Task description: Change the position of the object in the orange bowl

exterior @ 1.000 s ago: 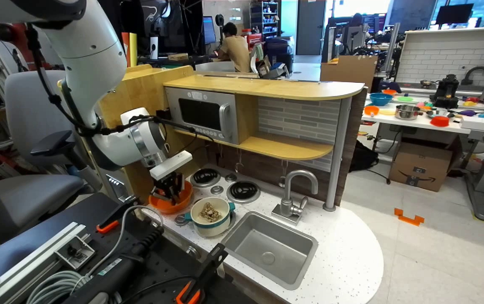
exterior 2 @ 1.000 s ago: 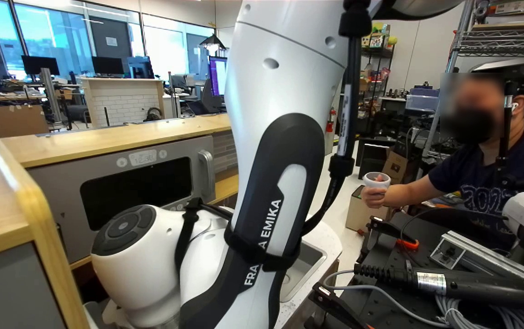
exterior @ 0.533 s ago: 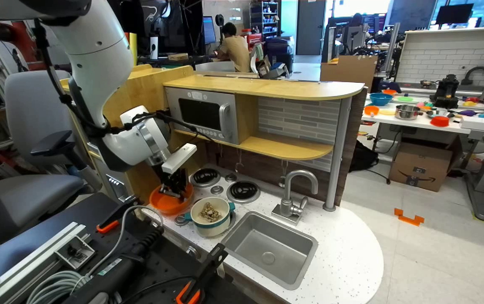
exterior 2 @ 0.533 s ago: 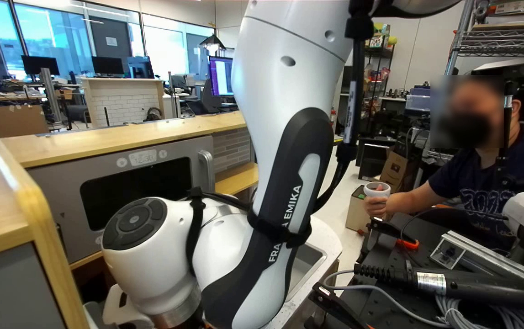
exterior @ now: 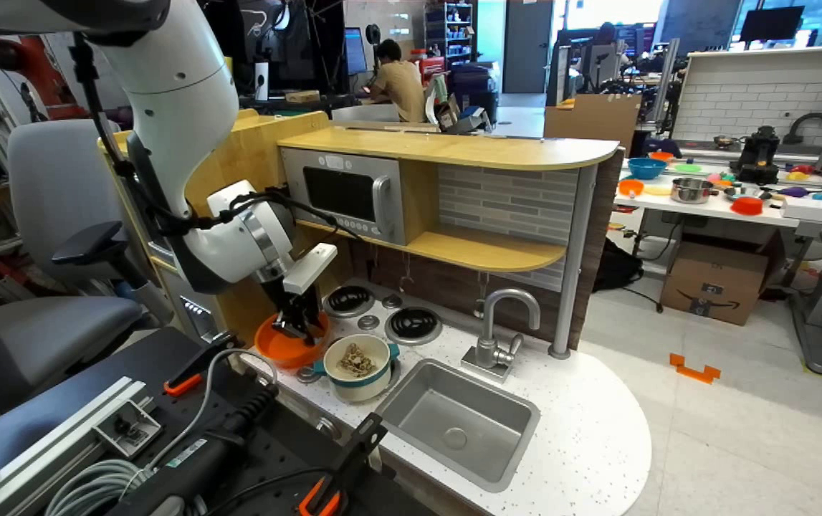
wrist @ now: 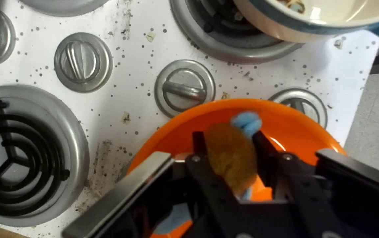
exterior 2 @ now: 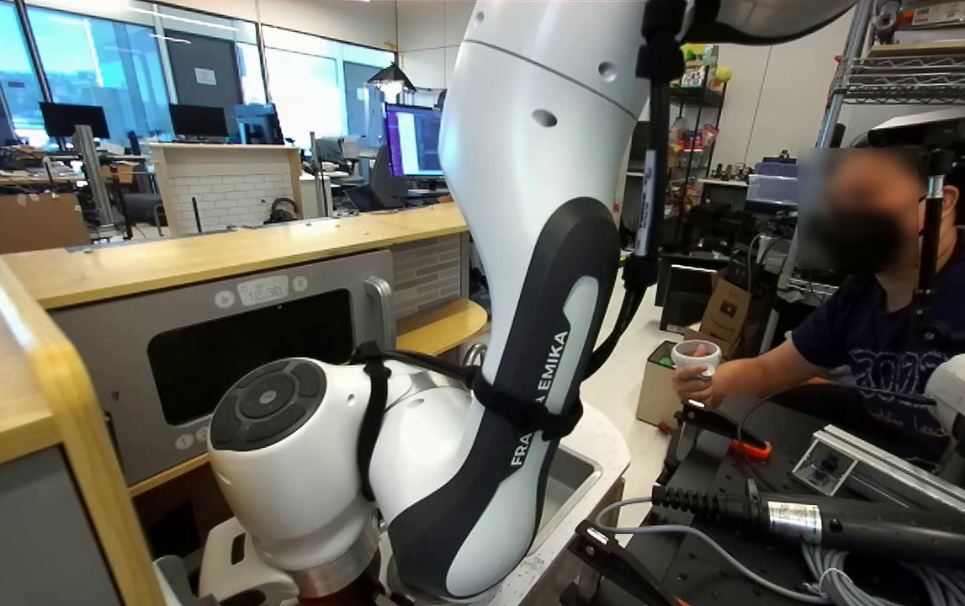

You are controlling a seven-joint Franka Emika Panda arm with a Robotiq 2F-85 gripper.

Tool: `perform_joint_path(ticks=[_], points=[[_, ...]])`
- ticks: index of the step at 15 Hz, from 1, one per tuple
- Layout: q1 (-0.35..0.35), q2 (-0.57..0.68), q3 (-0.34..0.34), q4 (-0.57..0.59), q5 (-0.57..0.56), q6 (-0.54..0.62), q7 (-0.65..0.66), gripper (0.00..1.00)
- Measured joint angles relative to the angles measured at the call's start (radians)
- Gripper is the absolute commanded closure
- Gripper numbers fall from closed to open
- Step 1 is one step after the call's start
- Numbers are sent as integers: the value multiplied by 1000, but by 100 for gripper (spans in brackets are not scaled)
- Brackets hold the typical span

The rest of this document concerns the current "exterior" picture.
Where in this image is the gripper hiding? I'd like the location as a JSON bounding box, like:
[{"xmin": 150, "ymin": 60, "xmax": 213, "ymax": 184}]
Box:
[{"xmin": 260, "ymin": 276, "xmax": 325, "ymax": 345}]

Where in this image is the brown object in pot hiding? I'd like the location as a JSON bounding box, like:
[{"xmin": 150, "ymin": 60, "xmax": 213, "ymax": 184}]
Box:
[{"xmin": 337, "ymin": 343, "xmax": 378, "ymax": 378}]

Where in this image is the blue bowl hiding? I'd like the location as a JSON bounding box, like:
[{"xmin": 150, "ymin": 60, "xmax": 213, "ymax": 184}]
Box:
[{"xmin": 627, "ymin": 157, "xmax": 668, "ymax": 181}]

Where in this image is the stove burner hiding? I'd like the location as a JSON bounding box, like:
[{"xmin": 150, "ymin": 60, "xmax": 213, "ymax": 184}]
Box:
[
  {"xmin": 385, "ymin": 306, "xmax": 444, "ymax": 347},
  {"xmin": 324, "ymin": 285, "xmax": 376, "ymax": 319}
]

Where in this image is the cream and teal pot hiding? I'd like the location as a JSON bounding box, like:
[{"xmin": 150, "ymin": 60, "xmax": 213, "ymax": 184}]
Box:
[{"xmin": 312, "ymin": 333, "xmax": 401, "ymax": 404}]

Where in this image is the black and orange clamp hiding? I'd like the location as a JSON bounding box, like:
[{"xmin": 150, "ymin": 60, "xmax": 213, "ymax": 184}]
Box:
[
  {"xmin": 297, "ymin": 411, "xmax": 390, "ymax": 516},
  {"xmin": 162, "ymin": 331, "xmax": 241, "ymax": 398}
]

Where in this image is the microwave door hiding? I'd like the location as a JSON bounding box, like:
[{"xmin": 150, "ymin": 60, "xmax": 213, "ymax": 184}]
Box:
[{"xmin": 282, "ymin": 148, "xmax": 407, "ymax": 246}]

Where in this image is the grey sink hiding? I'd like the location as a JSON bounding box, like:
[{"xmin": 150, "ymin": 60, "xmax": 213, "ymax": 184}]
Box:
[{"xmin": 374, "ymin": 358, "xmax": 543, "ymax": 495}]

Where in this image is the silver tap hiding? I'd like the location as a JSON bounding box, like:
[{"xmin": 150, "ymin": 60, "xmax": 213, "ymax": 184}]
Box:
[{"xmin": 460, "ymin": 287, "xmax": 543, "ymax": 382}]

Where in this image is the toy kitchen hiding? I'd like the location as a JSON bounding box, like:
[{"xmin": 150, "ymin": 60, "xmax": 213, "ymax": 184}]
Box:
[{"xmin": 99, "ymin": 107, "xmax": 653, "ymax": 516}]

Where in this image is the person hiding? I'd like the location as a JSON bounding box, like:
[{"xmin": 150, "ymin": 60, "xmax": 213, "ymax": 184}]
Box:
[{"xmin": 366, "ymin": 39, "xmax": 427, "ymax": 124}]

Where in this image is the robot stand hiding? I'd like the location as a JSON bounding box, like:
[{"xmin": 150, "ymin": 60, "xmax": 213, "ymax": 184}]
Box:
[{"xmin": 0, "ymin": 326, "xmax": 426, "ymax": 516}]

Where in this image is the grey office chair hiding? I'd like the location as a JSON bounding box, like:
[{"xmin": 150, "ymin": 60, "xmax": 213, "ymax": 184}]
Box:
[{"xmin": 0, "ymin": 118, "xmax": 176, "ymax": 415}]

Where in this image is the black bag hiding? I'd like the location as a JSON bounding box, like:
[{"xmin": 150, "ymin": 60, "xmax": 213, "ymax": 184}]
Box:
[{"xmin": 592, "ymin": 238, "xmax": 645, "ymax": 293}]

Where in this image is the shelf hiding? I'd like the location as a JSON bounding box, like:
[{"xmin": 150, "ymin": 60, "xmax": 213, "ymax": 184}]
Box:
[{"xmin": 425, "ymin": 2, "xmax": 475, "ymax": 67}]

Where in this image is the brown cardboard panel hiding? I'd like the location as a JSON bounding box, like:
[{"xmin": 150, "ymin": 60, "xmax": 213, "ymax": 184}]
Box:
[{"xmin": 543, "ymin": 93, "xmax": 642, "ymax": 157}]

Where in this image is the red machine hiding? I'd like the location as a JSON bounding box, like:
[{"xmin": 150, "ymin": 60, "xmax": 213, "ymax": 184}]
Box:
[{"xmin": 0, "ymin": 32, "xmax": 89, "ymax": 121}]

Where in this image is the orange floor marker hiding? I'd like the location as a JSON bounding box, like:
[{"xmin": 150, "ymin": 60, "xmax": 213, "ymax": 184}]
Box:
[{"xmin": 669, "ymin": 353, "xmax": 722, "ymax": 385}]

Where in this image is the steel pot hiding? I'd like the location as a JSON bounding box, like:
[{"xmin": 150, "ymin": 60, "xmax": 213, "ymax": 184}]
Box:
[{"xmin": 670, "ymin": 176, "xmax": 717, "ymax": 205}]

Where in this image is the cardboard box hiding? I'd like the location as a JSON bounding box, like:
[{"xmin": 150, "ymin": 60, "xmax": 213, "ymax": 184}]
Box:
[{"xmin": 660, "ymin": 231, "xmax": 788, "ymax": 328}]

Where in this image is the black coffee machine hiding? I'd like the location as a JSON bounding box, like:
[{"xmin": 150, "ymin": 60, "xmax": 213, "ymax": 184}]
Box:
[{"xmin": 730, "ymin": 125, "xmax": 783, "ymax": 186}]

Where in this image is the white table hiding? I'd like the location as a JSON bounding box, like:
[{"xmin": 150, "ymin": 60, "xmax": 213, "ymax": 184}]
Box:
[{"xmin": 613, "ymin": 159, "xmax": 822, "ymax": 376}]

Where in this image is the white tiled backsplash panel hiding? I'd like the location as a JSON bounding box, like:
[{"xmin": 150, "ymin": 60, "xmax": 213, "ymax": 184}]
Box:
[{"xmin": 671, "ymin": 44, "xmax": 822, "ymax": 144}]

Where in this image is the black monitor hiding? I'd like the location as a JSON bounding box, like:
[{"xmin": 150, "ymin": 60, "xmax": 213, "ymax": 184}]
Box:
[{"xmin": 738, "ymin": 5, "xmax": 806, "ymax": 44}]

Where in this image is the microwave door handle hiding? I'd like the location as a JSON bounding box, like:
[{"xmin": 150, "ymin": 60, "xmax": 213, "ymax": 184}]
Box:
[{"xmin": 372, "ymin": 175, "xmax": 394, "ymax": 242}]

